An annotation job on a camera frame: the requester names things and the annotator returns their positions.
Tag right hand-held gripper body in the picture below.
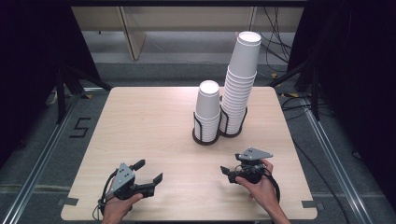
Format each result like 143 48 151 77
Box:
235 147 275 185

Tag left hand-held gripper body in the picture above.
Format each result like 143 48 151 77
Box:
106 161 139 202

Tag black wire cup holder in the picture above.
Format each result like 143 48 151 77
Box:
219 104 248 139
191 111 222 147

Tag short stack of white cups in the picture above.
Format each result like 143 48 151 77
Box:
193 79 222 144

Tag person's left hand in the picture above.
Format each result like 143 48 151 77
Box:
102 192 145 224

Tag person's right hand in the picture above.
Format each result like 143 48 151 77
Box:
234 158 283 217

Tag black metal stand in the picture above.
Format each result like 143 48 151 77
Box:
55 62 114 125
267 59 322 121

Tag tall stack of white cups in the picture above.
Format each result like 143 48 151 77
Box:
219 30 262 135

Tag beige wooden cabinet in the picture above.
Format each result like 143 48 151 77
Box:
71 6 304 62

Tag left hand-held gripper cable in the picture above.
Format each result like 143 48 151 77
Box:
92 169 120 220

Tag hand-held gripper cable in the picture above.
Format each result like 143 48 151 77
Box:
92 169 120 220
263 167 282 203

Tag right hand-held gripper cable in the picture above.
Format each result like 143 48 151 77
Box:
263 167 282 203

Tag black floor cable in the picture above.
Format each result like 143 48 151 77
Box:
281 92 351 224

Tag metal floor rail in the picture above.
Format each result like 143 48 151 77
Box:
0 90 86 224
300 96 379 224

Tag bundle of black hanging cables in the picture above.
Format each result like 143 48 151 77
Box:
260 6 293 74

